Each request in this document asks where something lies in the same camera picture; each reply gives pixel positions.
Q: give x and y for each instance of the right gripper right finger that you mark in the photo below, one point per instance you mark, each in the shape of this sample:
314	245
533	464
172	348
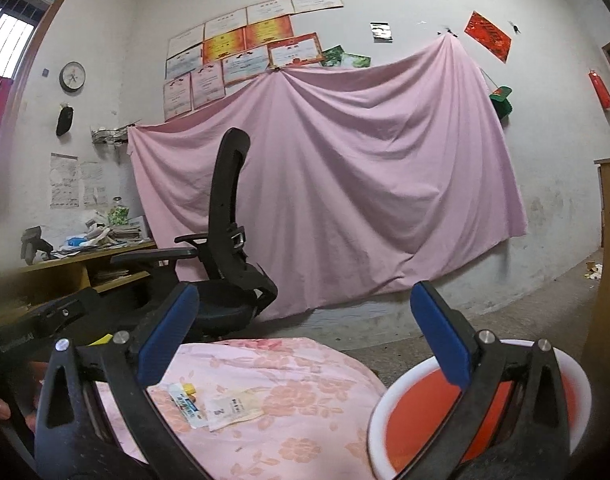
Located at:
510	419

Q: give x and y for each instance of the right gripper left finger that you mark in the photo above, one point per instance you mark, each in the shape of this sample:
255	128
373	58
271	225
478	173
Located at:
74	438

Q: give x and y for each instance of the white blue wrapper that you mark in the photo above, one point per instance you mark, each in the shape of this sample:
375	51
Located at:
190	410

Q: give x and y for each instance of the white paper receipt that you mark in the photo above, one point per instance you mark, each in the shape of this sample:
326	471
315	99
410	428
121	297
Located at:
232	408

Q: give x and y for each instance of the red white trash bin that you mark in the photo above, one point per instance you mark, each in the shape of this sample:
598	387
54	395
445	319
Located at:
413	407

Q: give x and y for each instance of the person's left hand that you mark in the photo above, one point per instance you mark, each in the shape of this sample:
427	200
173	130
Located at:
38	371

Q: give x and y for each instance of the pile of papers on desk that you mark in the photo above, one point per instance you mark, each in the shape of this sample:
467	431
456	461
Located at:
105	233

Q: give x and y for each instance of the wooden desk with shelf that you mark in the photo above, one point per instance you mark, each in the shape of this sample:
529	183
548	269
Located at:
27	289

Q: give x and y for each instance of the black device on desk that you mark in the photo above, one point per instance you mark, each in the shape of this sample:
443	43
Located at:
32	243

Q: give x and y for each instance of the green candy jar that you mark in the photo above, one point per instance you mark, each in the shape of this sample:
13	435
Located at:
118	215

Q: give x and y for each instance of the wooden cabinet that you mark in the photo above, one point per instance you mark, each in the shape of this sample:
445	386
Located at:
596	351

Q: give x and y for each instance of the black office chair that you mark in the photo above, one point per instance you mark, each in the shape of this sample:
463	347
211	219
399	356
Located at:
235	291

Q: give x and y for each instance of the pink floral tablecloth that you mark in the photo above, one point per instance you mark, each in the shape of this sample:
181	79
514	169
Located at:
313	406

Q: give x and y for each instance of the pink hanging sheet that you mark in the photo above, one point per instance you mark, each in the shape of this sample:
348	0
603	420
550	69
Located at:
357	182

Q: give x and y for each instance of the red fire extinguisher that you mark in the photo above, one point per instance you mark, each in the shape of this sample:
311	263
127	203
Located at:
601	89

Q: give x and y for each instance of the paper notices on wall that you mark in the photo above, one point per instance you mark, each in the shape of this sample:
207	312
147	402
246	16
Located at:
75	184

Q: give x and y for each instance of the black object hanging on wall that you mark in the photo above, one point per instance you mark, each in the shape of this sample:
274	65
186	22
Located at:
65	120

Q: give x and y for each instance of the round wall clock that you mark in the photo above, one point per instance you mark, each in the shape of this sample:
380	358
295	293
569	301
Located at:
72	77

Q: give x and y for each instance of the wall certificates cluster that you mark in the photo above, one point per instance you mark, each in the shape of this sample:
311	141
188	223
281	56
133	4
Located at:
204	61

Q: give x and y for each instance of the green dustpan on wall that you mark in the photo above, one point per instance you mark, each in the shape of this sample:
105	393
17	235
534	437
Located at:
499	97

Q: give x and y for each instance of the green pictures on wall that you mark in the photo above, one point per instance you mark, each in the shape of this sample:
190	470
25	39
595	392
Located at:
338	57

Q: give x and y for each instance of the red paper wall decoration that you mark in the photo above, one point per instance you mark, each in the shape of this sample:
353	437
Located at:
488	35

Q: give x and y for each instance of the silver photo on wall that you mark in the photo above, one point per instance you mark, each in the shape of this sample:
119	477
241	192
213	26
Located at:
381	32

